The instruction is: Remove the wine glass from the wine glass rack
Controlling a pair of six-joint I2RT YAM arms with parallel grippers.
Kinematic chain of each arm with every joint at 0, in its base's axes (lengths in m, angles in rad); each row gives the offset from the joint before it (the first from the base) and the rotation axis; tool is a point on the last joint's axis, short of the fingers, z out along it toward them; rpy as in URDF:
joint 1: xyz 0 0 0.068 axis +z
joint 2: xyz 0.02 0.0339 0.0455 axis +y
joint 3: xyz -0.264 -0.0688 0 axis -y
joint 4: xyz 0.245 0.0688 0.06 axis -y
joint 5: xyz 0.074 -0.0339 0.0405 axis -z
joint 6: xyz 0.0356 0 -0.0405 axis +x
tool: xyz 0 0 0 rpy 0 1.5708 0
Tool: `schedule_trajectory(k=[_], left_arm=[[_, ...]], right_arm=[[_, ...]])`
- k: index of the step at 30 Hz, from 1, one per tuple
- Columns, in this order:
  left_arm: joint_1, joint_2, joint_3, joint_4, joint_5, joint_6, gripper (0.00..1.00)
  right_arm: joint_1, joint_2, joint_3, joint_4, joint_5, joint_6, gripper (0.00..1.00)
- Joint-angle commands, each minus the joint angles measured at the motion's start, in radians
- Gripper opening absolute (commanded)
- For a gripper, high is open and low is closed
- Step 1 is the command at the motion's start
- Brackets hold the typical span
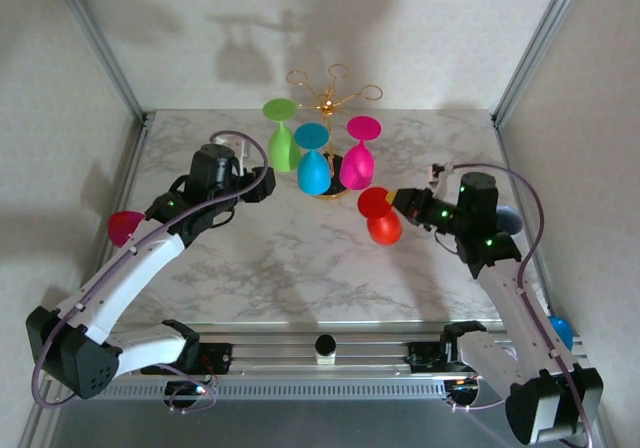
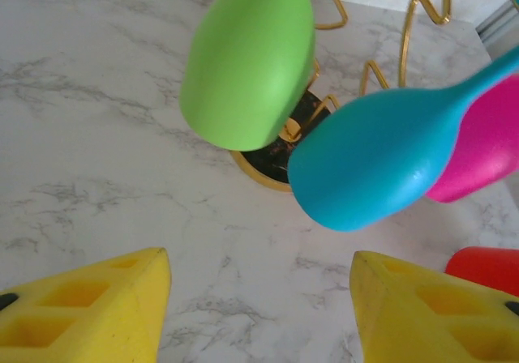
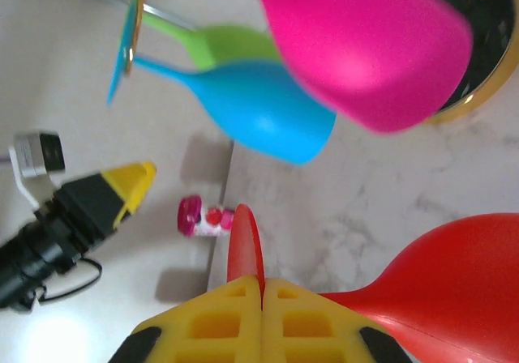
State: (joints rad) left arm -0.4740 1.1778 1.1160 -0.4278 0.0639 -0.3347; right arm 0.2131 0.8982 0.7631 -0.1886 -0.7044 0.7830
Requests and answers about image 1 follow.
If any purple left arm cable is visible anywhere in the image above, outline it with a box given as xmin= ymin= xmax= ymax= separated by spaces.
xmin=31 ymin=130 xmax=266 ymax=414

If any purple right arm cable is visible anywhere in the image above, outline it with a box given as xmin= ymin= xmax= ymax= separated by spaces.
xmin=444 ymin=162 xmax=596 ymax=448

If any black white cylinder device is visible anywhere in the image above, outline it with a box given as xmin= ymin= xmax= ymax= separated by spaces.
xmin=314 ymin=333 xmax=338 ymax=365

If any blue wine glass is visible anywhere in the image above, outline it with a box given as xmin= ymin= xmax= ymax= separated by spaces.
xmin=293 ymin=122 xmax=331 ymax=197

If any red wine glass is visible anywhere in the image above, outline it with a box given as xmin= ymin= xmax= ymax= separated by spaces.
xmin=357 ymin=186 xmax=404 ymax=247

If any pink wine glass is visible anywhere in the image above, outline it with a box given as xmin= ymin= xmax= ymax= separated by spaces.
xmin=339 ymin=116 xmax=384 ymax=191

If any gold wire wine glass rack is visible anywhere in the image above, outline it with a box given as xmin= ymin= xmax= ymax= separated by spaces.
xmin=286 ymin=62 xmax=386 ymax=202

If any vented metal strip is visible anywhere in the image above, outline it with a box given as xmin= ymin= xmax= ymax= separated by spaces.
xmin=99 ymin=380 xmax=446 ymax=399

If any aluminium frame post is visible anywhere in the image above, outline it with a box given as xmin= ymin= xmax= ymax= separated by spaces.
xmin=492 ymin=0 xmax=592 ymax=127
xmin=49 ymin=0 xmax=151 ymax=129

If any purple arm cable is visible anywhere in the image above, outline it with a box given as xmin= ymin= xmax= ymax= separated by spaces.
xmin=444 ymin=162 xmax=596 ymax=448
xmin=31 ymin=130 xmax=266 ymax=414

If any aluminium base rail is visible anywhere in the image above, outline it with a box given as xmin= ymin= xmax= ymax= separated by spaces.
xmin=42 ymin=320 xmax=596 ymax=402

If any aluminium table side rail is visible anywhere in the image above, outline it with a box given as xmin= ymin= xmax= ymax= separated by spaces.
xmin=97 ymin=117 xmax=151 ymax=269

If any pink lidded yoghurt cup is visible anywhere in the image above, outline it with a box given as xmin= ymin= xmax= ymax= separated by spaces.
xmin=108 ymin=210 xmax=147 ymax=249

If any green wine glass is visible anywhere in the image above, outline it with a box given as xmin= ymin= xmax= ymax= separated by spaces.
xmin=263 ymin=97 xmax=301 ymax=173

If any blue lidded cup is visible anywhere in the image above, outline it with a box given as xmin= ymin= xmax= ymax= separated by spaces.
xmin=547 ymin=315 xmax=574 ymax=352

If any grey mug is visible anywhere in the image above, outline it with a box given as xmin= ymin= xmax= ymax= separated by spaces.
xmin=494 ymin=205 xmax=524 ymax=237

